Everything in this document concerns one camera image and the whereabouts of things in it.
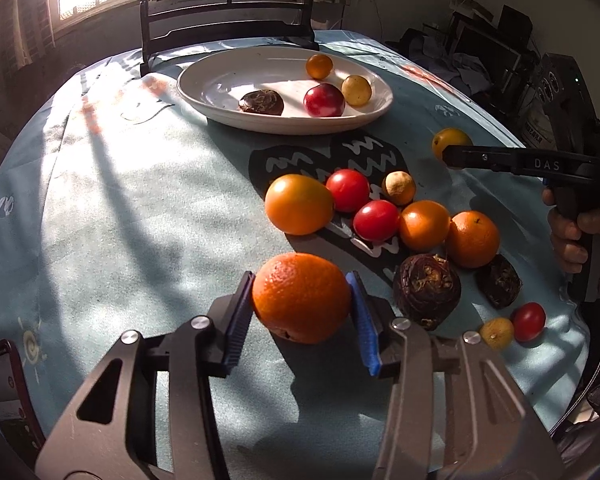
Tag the phone with red case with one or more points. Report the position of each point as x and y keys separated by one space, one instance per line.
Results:
x=18 y=422

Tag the large yellow-orange orange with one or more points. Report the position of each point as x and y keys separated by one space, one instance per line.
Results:
x=298 y=205

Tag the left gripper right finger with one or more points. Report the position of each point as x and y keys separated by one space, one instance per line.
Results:
x=454 y=411

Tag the small orange kumquat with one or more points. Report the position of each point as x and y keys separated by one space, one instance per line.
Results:
x=447 y=137

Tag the white round plate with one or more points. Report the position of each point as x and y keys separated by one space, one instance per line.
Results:
x=214 y=85

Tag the large dark wrinkled fruit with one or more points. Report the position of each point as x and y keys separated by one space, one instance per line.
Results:
x=262 y=102

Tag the yellow-orange citrus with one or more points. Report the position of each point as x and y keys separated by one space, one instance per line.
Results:
x=319 y=66

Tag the red tomato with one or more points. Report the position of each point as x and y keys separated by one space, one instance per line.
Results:
x=528 y=321
x=350 y=190
x=377 y=221

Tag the small dark wrinkled fruit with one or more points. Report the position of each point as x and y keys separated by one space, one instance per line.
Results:
x=499 y=282

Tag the black framed painted screen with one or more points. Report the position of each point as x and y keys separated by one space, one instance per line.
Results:
x=299 y=33

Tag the dark red plum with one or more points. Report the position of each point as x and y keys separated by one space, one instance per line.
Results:
x=324 y=100

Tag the orange tangerine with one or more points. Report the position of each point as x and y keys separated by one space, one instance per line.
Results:
x=424 y=225

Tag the small yellow fruit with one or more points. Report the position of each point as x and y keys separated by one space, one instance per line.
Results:
x=497 y=333

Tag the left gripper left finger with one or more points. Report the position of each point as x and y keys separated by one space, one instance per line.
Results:
x=107 y=430

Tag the small tan walnut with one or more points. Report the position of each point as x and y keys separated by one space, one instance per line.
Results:
x=399 y=187

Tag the textured orange mandarin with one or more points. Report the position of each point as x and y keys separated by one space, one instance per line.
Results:
x=301 y=297

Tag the teal patterned tablecloth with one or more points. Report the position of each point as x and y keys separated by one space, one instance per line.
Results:
x=123 y=208

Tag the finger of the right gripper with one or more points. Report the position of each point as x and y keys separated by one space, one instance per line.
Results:
x=481 y=157

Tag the small yellow lemon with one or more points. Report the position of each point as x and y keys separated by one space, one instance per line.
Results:
x=356 y=90

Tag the person's right hand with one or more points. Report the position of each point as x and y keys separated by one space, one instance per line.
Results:
x=565 y=235

